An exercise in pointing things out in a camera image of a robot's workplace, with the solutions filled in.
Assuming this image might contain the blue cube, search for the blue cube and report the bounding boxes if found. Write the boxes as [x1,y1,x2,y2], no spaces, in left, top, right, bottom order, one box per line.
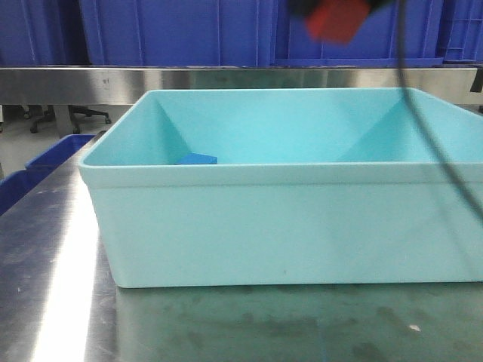
[175,153,217,165]

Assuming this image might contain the blue crate left on shelf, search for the blue crate left on shelf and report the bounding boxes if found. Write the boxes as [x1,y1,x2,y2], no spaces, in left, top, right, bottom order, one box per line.
[1,1,88,67]

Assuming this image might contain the light cyan plastic tub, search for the light cyan plastic tub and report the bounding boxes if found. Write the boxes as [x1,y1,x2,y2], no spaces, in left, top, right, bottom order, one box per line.
[79,88,482,288]

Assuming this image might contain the blue ribbed crate with label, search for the blue ribbed crate with label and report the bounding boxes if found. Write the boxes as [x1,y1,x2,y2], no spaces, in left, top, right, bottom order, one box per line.
[273,0,483,68]

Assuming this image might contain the office chair base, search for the office chair base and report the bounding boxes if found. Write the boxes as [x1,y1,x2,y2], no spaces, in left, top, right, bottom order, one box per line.
[22,104,112,134]

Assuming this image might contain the blue bin beside table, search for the blue bin beside table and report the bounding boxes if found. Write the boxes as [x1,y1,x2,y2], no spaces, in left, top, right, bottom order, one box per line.
[1,134,94,215]

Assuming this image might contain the black cable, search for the black cable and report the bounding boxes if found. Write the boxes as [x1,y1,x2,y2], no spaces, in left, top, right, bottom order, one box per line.
[395,0,483,223]

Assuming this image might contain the stainless steel shelf rail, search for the stainless steel shelf rail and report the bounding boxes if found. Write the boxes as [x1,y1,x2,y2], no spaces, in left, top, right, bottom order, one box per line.
[0,64,483,106]

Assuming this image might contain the black strap on rail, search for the black strap on rail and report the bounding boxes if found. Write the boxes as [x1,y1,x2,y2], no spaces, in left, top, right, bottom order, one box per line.
[469,63,483,94]

